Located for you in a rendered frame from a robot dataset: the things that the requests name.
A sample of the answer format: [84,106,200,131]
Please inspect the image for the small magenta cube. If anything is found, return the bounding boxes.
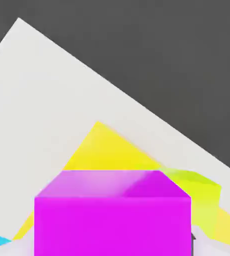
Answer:
[34,170,192,256]

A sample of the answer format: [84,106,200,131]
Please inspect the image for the small yellow-green cube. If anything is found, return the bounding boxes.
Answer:
[160,167,222,240]

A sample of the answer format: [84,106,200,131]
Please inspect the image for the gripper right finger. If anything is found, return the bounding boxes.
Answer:
[190,225,230,256]

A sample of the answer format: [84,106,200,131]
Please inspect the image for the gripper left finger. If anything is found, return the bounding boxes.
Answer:
[0,227,35,256]

